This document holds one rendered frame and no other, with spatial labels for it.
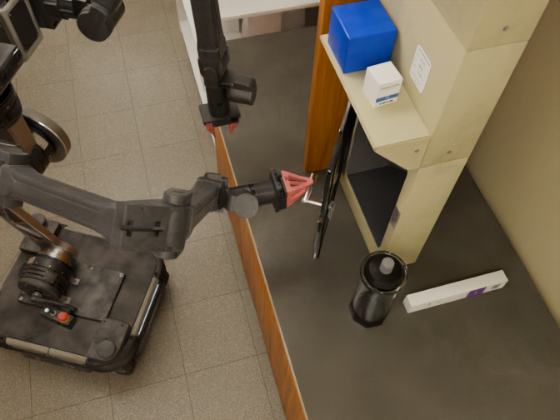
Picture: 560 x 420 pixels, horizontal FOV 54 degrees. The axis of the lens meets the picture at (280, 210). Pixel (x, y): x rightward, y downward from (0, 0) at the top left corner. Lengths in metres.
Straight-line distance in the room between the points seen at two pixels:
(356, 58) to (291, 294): 0.66
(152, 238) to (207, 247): 1.74
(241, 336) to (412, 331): 1.10
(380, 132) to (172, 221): 0.42
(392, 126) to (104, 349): 1.44
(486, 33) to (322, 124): 0.70
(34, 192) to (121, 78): 2.39
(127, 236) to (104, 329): 1.36
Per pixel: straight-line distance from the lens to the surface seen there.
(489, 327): 1.56
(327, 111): 1.49
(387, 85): 1.06
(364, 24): 1.12
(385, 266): 1.24
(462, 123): 1.08
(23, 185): 1.06
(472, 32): 0.91
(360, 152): 1.53
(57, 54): 3.64
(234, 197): 1.21
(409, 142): 1.05
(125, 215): 0.87
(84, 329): 2.29
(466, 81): 0.99
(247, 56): 2.02
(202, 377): 2.39
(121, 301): 2.30
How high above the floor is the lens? 2.29
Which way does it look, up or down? 57 degrees down
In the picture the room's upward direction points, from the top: 3 degrees clockwise
